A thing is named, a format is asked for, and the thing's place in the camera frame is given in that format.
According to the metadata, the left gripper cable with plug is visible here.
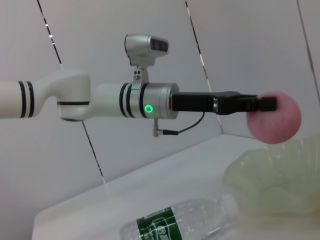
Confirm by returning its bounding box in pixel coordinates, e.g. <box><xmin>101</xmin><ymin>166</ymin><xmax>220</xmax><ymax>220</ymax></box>
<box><xmin>152</xmin><ymin>112</ymin><xmax>206</xmax><ymax>138</ymax></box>

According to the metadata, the pale green fruit plate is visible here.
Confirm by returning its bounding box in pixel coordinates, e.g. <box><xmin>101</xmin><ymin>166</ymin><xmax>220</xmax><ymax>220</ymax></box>
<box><xmin>223</xmin><ymin>134</ymin><xmax>320</xmax><ymax>217</ymax></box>

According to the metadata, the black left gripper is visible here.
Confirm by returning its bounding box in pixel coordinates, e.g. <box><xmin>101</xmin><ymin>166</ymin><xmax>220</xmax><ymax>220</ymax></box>
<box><xmin>171</xmin><ymin>91</ymin><xmax>278</xmax><ymax>116</ymax></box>

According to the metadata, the pink peach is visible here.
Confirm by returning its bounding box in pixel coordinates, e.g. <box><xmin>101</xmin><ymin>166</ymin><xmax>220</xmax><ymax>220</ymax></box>
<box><xmin>246</xmin><ymin>91</ymin><xmax>302</xmax><ymax>145</ymax></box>

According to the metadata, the clear green-label water bottle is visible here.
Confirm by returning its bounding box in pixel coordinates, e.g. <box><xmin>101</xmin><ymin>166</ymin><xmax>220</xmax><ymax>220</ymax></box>
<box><xmin>119</xmin><ymin>193</ymin><xmax>240</xmax><ymax>240</ymax></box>

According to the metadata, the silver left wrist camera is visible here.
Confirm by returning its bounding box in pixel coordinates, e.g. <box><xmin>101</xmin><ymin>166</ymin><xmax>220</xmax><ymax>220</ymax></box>
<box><xmin>124</xmin><ymin>33</ymin><xmax>171</xmax><ymax>91</ymax></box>

